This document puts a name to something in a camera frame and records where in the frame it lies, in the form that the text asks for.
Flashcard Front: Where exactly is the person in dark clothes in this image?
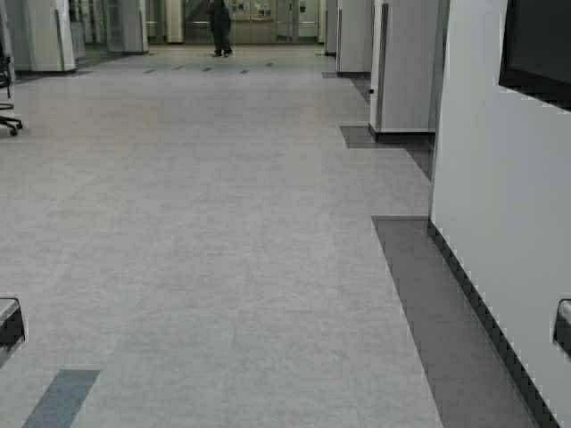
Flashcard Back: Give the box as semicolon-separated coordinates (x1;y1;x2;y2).
208;0;233;57

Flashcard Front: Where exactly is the white pillar with metal edge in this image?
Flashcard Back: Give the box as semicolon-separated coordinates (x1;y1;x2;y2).
368;0;450;141

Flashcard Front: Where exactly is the black office chair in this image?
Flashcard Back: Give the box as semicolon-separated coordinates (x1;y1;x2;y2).
0;42;24;137

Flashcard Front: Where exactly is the black wall display screen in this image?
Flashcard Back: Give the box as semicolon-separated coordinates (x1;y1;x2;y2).
499;0;570;111

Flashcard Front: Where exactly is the left robot base corner bracket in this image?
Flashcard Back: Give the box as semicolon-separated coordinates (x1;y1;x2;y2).
1;296;26;358

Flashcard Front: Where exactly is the right robot base corner bracket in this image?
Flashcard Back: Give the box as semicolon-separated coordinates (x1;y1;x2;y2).
553;299;571;357

